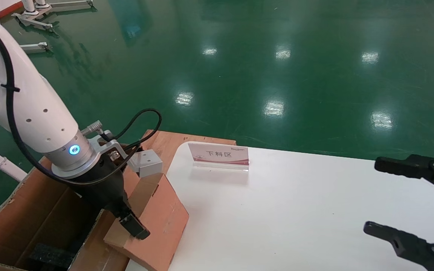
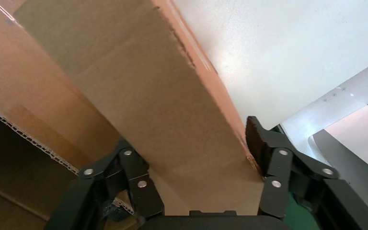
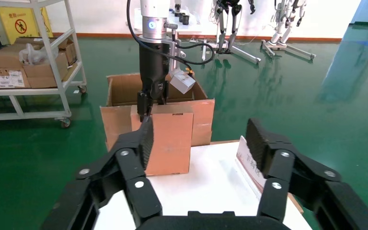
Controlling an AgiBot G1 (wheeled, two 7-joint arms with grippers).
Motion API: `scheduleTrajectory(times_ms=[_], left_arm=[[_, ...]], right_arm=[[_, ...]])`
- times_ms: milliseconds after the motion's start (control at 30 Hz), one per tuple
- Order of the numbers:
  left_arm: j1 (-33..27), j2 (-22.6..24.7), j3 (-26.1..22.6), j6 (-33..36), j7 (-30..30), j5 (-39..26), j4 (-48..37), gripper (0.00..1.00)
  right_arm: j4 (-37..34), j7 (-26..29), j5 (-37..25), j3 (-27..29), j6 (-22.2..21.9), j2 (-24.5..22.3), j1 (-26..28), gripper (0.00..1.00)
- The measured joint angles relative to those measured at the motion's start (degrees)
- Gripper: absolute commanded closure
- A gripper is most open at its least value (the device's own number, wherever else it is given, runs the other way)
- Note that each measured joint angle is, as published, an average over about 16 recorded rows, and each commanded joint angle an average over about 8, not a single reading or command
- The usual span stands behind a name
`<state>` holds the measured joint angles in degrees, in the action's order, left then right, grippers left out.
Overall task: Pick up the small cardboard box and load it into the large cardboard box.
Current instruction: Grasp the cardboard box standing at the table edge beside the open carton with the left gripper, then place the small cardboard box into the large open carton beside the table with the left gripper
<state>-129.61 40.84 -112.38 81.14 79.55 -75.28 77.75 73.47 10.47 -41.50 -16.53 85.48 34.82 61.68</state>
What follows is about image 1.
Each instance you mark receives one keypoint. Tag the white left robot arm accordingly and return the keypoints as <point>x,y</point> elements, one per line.
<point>40,116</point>

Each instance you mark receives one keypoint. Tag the silver camera mounting bracket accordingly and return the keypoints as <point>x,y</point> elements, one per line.
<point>106,145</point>

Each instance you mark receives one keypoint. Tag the small cardboard box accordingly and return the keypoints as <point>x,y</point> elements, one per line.
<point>160,222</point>

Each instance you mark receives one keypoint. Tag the large open cardboard box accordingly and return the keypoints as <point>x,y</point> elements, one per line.
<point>25,210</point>

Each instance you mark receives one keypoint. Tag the black foam block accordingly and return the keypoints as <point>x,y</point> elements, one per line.
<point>51,256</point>

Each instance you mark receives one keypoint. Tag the clear acrylic sign holder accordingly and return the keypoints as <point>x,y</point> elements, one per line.
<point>219,154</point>

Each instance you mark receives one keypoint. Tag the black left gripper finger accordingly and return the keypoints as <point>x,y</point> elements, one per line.
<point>136,227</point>

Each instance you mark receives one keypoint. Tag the white metal floor rail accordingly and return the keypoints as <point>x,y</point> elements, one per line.
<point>34,47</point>

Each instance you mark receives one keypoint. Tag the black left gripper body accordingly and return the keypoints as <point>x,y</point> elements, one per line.
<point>104,184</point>

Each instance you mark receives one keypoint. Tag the white wheeled stand base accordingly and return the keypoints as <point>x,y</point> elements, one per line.
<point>70,4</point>
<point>32,19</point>

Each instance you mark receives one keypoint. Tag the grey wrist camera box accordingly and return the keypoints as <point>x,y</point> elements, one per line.
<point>147,162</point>

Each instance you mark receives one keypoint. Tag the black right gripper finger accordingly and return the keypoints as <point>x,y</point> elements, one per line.
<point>409,165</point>
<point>413,244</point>

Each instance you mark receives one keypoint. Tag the brown wooden board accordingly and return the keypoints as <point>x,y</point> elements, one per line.
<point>171,145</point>

